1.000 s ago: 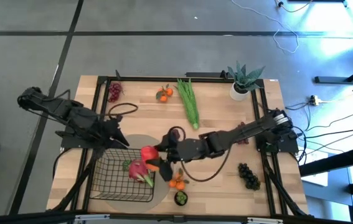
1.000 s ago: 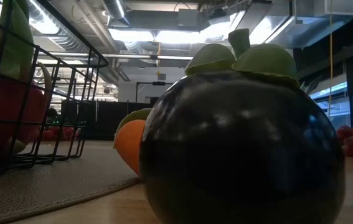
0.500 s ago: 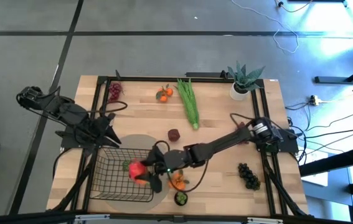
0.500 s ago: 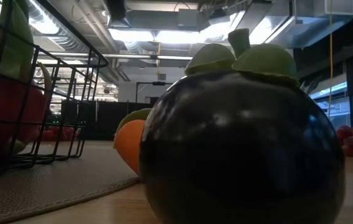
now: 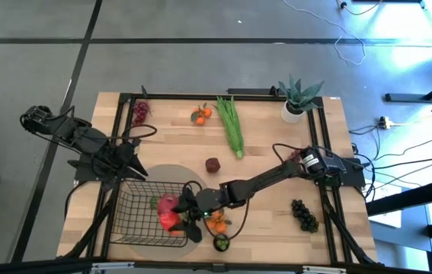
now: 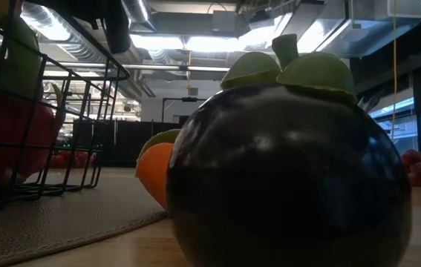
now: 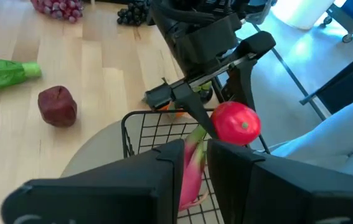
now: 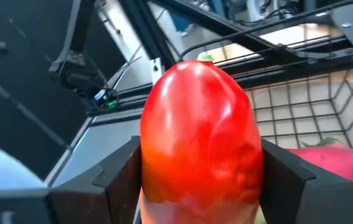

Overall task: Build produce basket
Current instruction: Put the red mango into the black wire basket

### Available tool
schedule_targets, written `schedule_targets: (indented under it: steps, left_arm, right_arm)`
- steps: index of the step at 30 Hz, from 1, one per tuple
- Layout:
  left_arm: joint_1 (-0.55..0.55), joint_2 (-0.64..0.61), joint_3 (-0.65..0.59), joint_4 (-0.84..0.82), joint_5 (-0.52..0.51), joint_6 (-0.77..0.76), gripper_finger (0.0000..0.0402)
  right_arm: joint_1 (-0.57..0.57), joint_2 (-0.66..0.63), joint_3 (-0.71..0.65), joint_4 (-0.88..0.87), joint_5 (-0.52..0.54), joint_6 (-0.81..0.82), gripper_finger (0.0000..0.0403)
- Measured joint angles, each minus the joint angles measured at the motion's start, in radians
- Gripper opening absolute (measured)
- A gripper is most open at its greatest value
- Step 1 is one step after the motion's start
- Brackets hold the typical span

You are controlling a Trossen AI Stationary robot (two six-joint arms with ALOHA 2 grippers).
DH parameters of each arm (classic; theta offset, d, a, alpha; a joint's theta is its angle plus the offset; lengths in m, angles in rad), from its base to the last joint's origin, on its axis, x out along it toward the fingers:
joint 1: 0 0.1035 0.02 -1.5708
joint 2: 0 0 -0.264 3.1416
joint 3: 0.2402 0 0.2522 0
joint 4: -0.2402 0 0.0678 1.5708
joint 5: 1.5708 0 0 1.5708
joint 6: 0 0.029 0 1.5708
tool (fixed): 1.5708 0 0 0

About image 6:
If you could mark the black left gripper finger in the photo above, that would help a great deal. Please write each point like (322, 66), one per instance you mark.
(118, 29)

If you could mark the pink dragon fruit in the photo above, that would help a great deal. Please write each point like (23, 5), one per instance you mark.
(6, 137)

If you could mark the three-tangerine cluster with leaves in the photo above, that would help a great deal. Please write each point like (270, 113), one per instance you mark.
(156, 174)

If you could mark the dark purple mangosteen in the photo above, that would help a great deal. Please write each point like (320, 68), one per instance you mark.
(288, 178)

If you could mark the round grey placemat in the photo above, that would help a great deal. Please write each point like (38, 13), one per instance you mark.
(84, 219)

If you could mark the black partition wall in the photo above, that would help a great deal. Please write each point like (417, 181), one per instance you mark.
(128, 141)

